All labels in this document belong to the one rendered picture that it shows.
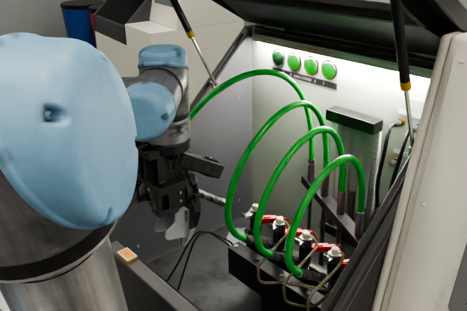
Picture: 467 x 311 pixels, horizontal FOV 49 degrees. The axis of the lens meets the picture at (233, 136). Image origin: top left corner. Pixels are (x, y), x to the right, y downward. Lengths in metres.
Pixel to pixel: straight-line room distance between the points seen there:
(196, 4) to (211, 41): 0.33
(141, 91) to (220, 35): 3.57
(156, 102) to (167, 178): 0.22
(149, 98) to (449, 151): 0.53
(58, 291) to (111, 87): 0.15
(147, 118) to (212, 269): 0.88
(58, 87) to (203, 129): 1.20
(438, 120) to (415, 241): 0.22
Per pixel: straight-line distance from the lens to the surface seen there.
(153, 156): 0.81
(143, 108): 0.66
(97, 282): 0.40
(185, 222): 0.90
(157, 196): 0.83
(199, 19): 4.09
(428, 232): 0.97
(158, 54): 0.76
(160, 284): 1.26
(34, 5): 8.04
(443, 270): 0.98
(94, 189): 0.30
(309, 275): 1.05
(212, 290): 1.41
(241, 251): 1.29
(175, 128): 0.80
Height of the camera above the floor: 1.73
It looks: 23 degrees down
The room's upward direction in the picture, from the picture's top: 1 degrees counter-clockwise
